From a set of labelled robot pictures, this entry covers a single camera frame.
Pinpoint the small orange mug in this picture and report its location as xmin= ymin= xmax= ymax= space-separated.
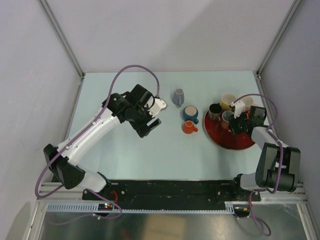
xmin=182 ymin=120 xmax=198 ymax=134

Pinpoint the right aluminium frame post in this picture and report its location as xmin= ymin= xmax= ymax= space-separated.
xmin=255 ymin=0 xmax=305 ymax=80

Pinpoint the grey purple mug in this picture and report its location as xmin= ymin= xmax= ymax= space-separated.
xmin=172 ymin=88 xmax=185 ymax=108

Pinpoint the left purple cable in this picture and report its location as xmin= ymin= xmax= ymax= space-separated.
xmin=34 ymin=64 xmax=161 ymax=199

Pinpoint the salmon mug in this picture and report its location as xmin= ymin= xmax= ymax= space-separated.
xmin=220 ymin=110 xmax=234 ymax=130

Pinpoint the aluminium frame post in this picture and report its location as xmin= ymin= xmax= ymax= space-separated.
xmin=37 ymin=0 xmax=85 ymax=80
xmin=255 ymin=0 xmax=305 ymax=80

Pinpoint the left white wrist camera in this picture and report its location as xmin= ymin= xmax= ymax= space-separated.
xmin=147 ymin=96 xmax=168 ymax=118

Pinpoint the brown grey mug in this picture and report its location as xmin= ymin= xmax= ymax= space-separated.
xmin=208 ymin=103 xmax=223 ymax=121

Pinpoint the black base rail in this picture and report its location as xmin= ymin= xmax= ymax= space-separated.
xmin=99 ymin=180 xmax=250 ymax=211

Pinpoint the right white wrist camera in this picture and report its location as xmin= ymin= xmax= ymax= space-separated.
xmin=229 ymin=100 xmax=246 ymax=119

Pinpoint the pink mug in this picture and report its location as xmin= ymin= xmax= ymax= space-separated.
xmin=237 ymin=95 xmax=255 ymax=112

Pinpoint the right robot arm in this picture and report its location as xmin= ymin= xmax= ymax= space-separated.
xmin=229 ymin=101 xmax=301 ymax=201

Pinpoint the blue mug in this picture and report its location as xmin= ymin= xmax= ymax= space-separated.
xmin=182 ymin=105 xmax=199 ymax=124

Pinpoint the left aluminium frame post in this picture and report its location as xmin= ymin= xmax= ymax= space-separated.
xmin=37 ymin=0 xmax=85 ymax=80

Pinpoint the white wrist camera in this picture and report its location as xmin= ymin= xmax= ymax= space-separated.
xmin=229 ymin=100 xmax=246 ymax=119
xmin=147 ymin=96 xmax=168 ymax=118

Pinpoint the yellow mug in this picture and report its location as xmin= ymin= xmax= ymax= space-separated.
xmin=219 ymin=93 xmax=237 ymax=112

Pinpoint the red round tray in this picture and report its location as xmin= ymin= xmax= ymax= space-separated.
xmin=203 ymin=111 xmax=255 ymax=150

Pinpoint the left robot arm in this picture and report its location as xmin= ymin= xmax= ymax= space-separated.
xmin=43 ymin=84 xmax=167 ymax=200

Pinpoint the white slotted cable duct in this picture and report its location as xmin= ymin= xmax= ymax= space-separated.
xmin=46 ymin=202 xmax=235 ymax=214

